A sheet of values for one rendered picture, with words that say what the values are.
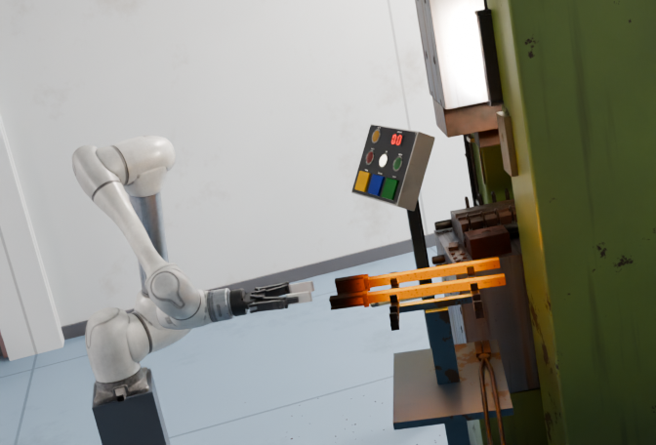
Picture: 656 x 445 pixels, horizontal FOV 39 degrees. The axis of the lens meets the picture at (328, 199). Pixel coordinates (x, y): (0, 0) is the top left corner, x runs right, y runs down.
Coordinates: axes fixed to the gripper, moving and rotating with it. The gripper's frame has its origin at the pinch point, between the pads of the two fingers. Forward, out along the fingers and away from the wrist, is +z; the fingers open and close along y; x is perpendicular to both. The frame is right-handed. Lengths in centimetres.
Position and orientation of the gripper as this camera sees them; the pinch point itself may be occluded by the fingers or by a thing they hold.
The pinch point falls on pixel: (302, 292)
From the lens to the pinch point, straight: 257.2
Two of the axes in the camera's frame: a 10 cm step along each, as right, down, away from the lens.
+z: 9.8, -1.6, -1.0
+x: -1.8, -9.5, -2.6
